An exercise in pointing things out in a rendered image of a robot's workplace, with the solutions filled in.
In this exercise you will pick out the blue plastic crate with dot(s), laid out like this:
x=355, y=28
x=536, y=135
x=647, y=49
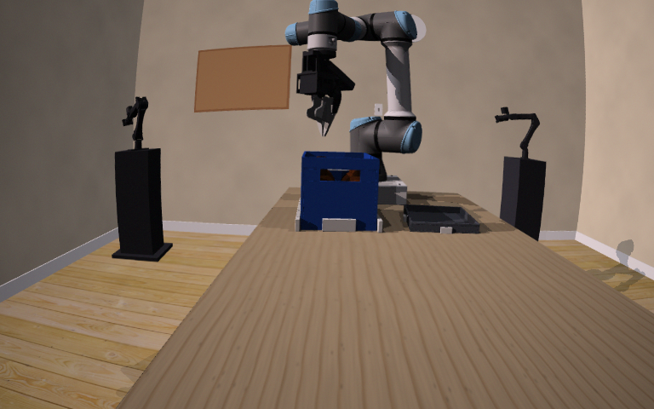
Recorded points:
x=339, y=199

